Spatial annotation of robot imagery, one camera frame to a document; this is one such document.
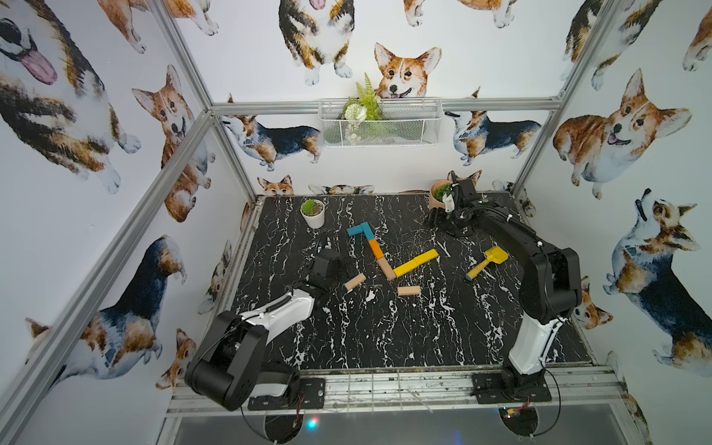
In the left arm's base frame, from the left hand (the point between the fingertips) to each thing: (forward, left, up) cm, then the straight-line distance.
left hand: (342, 256), depth 91 cm
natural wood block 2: (-4, -4, -9) cm, 11 cm away
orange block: (+9, -12, -9) cm, 17 cm away
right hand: (+8, -28, +6) cm, 30 cm away
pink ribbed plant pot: (+23, -34, 0) cm, 41 cm away
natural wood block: (-1, -16, -9) cm, 18 cm away
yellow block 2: (+4, -28, -9) cm, 30 cm away
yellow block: (0, -22, -9) cm, 23 cm away
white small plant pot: (+21, +11, -6) cm, 24 cm away
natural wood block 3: (-8, -22, -9) cm, 25 cm away
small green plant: (+22, +13, 0) cm, 25 cm away
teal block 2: (+17, -9, -9) cm, 21 cm away
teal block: (+18, -3, -10) cm, 21 cm away
